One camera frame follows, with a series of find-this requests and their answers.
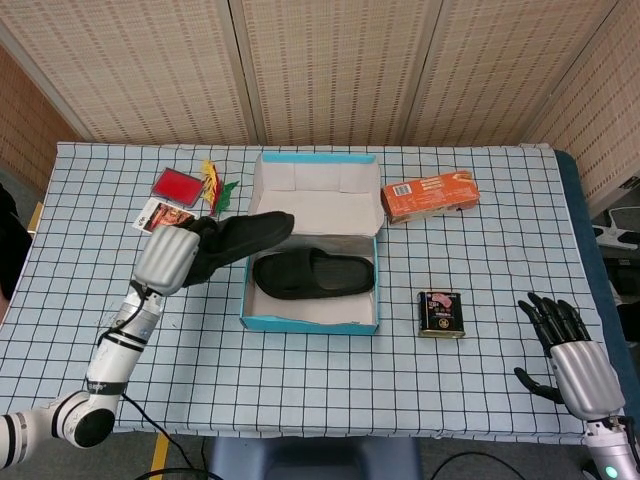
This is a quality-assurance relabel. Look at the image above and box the woven bamboo screen panel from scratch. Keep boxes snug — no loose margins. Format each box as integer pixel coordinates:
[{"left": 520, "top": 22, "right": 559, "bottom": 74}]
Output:
[
  {"left": 0, "top": 42, "right": 84, "bottom": 176},
  {"left": 402, "top": 0, "right": 619, "bottom": 146},
  {"left": 0, "top": 0, "right": 259, "bottom": 146},
  {"left": 522, "top": 0, "right": 640, "bottom": 206},
  {"left": 229, "top": 0, "right": 444, "bottom": 146}
]

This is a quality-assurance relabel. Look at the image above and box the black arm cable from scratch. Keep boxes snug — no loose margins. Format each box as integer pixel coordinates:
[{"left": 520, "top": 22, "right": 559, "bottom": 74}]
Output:
[{"left": 119, "top": 392, "right": 211, "bottom": 480}]

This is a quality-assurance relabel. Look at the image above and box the black rubber slipper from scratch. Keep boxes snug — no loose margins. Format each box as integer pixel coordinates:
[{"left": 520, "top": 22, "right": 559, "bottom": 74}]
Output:
[
  {"left": 180, "top": 210, "right": 295, "bottom": 288},
  {"left": 252, "top": 246, "right": 375, "bottom": 301}
]

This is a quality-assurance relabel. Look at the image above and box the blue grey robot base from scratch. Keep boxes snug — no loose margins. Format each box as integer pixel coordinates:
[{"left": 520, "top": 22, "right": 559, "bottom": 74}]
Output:
[{"left": 207, "top": 437, "right": 421, "bottom": 480}]

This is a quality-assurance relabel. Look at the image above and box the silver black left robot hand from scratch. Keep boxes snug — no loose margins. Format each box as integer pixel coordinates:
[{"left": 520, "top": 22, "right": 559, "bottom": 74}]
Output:
[{"left": 132, "top": 217, "right": 219, "bottom": 296}]

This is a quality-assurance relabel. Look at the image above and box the red flat case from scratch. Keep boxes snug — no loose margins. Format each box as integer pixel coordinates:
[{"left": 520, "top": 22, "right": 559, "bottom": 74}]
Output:
[{"left": 151, "top": 167, "right": 205, "bottom": 207}]

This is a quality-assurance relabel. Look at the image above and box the white office chair base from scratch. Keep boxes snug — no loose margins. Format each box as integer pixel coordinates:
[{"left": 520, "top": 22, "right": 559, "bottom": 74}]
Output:
[{"left": 592, "top": 207, "right": 640, "bottom": 251}]

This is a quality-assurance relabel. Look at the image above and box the feather shuttlecock with green base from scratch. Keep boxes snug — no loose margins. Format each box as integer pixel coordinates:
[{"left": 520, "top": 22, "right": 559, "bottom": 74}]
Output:
[{"left": 199, "top": 158, "right": 240, "bottom": 217}]

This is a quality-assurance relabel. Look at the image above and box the black fabric object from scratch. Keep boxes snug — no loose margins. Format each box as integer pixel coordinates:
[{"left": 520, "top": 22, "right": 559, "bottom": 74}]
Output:
[{"left": 0, "top": 184, "right": 34, "bottom": 301}]

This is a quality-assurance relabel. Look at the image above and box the photo postcard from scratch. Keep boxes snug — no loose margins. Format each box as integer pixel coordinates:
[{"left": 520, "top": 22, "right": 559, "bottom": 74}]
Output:
[{"left": 131, "top": 197, "right": 195, "bottom": 235}]

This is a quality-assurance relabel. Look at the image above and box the black floor cable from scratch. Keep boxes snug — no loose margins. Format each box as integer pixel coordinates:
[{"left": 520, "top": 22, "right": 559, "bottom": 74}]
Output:
[{"left": 432, "top": 451, "right": 521, "bottom": 480}]

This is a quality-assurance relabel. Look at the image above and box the white checkered tablecloth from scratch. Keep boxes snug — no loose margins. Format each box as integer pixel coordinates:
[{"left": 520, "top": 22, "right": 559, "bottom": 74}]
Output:
[{"left": 0, "top": 141, "right": 624, "bottom": 446}]

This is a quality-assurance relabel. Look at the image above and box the blue cardboard shoe box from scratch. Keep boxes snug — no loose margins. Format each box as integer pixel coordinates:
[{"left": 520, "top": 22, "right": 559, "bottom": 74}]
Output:
[{"left": 239, "top": 152, "right": 384, "bottom": 335}]

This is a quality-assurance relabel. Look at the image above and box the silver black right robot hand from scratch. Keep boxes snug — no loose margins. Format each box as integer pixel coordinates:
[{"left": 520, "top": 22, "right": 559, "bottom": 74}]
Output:
[{"left": 513, "top": 292, "right": 626, "bottom": 420}]

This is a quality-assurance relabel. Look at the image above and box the black luncheon meat can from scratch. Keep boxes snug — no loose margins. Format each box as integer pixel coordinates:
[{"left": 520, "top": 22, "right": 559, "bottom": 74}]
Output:
[{"left": 417, "top": 290, "right": 466, "bottom": 340}]

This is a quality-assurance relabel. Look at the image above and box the orange cardboard box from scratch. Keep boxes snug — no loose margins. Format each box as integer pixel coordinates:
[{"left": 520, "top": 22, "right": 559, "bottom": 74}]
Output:
[{"left": 380, "top": 169, "right": 480, "bottom": 226}]

